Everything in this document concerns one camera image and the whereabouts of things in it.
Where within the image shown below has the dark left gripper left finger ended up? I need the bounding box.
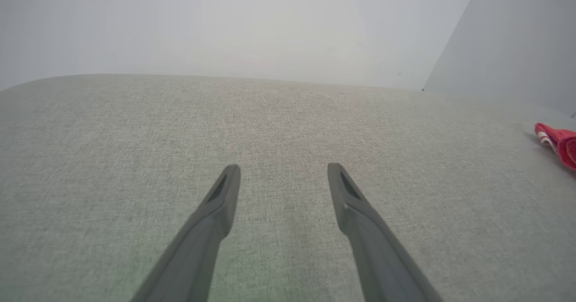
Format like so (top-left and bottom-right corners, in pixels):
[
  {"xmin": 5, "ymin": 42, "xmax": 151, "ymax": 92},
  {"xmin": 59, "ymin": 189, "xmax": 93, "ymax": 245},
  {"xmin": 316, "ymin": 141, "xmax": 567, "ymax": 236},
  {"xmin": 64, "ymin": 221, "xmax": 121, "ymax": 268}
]
[{"xmin": 130, "ymin": 164, "xmax": 242, "ymax": 302}]

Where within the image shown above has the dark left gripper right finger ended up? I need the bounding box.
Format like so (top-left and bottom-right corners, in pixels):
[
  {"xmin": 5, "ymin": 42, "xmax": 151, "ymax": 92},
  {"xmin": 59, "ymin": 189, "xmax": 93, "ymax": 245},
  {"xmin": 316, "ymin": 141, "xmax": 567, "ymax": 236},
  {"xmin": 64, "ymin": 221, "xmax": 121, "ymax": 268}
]
[{"xmin": 327, "ymin": 162, "xmax": 444, "ymax": 302}]

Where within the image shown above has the red and white basketball jersey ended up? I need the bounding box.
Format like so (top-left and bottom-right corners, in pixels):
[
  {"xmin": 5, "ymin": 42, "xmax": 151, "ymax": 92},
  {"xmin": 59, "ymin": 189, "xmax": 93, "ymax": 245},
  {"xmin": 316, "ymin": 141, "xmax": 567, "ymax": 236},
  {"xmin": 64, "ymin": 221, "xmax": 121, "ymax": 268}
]
[{"xmin": 534, "ymin": 122, "xmax": 576, "ymax": 171}]

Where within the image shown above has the grey fabric sofa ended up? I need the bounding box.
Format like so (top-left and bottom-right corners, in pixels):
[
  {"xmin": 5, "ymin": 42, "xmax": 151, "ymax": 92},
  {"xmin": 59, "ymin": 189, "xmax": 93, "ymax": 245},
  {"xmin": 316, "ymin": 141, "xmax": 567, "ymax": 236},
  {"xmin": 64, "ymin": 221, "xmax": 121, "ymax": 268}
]
[{"xmin": 0, "ymin": 73, "xmax": 576, "ymax": 302}]

